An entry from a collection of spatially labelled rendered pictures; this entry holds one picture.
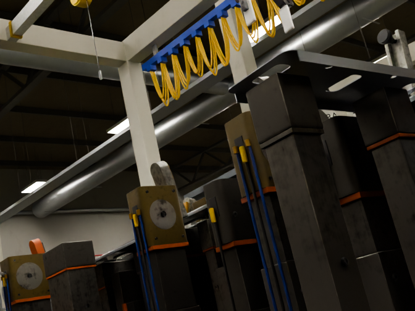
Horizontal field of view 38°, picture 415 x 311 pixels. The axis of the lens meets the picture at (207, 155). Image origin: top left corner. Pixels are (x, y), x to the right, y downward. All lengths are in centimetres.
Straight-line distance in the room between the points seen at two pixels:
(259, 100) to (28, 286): 118
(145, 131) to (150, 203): 432
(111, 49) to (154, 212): 458
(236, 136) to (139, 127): 458
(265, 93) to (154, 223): 57
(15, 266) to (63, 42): 387
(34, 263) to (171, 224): 64
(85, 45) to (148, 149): 107
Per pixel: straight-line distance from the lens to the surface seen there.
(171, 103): 1199
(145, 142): 541
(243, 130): 87
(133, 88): 559
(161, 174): 120
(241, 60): 975
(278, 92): 61
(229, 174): 168
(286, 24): 163
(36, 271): 172
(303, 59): 61
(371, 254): 76
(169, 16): 531
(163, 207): 116
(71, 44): 544
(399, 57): 120
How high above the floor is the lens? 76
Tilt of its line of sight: 16 degrees up
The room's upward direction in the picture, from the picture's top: 13 degrees counter-clockwise
